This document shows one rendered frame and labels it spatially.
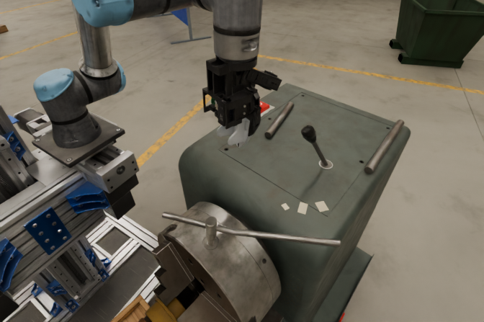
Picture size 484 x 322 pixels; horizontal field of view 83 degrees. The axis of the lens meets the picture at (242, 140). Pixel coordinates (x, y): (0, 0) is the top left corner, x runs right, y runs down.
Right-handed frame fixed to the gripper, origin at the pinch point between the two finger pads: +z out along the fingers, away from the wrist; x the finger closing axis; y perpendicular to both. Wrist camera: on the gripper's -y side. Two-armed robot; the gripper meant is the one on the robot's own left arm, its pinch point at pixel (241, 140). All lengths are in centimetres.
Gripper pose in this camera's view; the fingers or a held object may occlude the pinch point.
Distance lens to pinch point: 59.8
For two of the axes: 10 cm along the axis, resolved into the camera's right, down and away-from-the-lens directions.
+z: -0.3, 7.7, 6.4
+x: 6.6, 5.0, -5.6
